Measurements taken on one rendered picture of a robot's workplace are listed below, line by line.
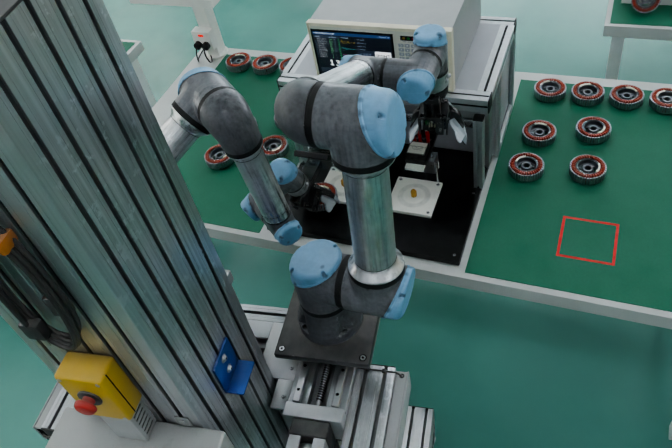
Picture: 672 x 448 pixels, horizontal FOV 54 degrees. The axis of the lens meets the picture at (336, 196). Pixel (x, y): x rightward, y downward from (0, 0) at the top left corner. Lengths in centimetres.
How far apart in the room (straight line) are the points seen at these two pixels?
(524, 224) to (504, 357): 75
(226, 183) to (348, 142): 134
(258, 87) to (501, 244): 127
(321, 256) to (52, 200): 69
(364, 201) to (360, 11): 94
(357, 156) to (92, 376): 55
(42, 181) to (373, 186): 57
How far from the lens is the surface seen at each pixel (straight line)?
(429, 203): 212
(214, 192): 238
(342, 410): 151
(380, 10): 201
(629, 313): 197
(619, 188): 225
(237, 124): 153
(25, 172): 83
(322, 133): 110
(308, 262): 140
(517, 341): 274
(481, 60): 212
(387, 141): 108
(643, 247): 210
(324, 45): 204
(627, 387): 270
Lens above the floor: 233
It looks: 45 degrees down
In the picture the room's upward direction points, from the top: 13 degrees counter-clockwise
